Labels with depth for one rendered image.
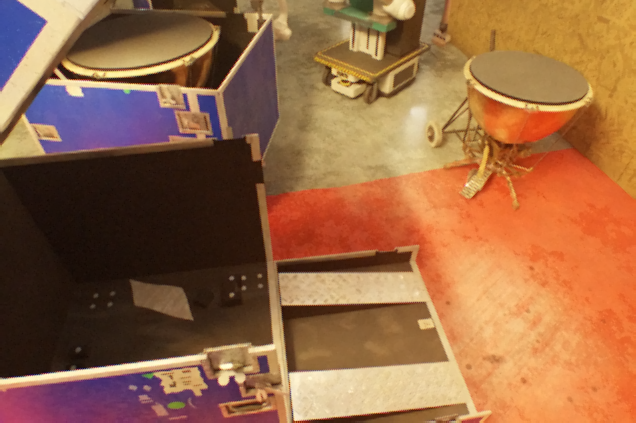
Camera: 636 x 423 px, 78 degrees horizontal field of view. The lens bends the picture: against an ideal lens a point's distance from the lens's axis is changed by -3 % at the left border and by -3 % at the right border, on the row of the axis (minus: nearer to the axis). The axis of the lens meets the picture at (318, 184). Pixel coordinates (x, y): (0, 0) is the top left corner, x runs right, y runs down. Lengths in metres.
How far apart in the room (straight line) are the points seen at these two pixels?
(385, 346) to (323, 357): 0.30
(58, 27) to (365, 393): 1.68
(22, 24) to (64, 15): 0.05
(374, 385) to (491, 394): 0.54
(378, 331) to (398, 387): 0.30
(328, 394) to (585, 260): 1.71
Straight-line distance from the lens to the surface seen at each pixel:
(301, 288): 2.05
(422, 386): 1.98
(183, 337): 1.98
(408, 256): 2.33
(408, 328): 2.14
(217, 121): 2.02
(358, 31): 3.82
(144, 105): 2.15
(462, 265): 2.46
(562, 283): 2.62
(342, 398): 1.84
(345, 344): 2.05
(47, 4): 0.51
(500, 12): 4.36
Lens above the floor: 1.85
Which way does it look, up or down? 42 degrees down
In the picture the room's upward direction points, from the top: straight up
